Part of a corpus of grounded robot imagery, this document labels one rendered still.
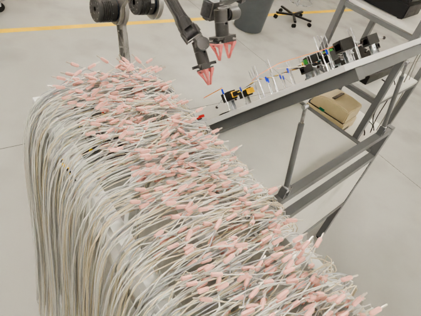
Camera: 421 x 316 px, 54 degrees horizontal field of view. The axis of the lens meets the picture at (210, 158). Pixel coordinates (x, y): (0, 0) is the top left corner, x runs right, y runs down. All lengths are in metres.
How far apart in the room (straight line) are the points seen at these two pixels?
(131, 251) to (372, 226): 2.77
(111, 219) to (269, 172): 1.36
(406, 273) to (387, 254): 0.17
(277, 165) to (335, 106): 0.80
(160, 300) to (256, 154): 1.50
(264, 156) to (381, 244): 1.45
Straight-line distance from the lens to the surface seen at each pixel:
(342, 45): 1.51
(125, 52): 3.07
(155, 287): 0.74
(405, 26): 2.47
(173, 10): 1.87
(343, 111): 2.77
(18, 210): 2.75
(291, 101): 1.47
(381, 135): 2.33
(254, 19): 5.47
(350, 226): 3.27
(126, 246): 0.79
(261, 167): 2.07
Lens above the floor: 2.09
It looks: 40 degrees down
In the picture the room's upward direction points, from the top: 18 degrees clockwise
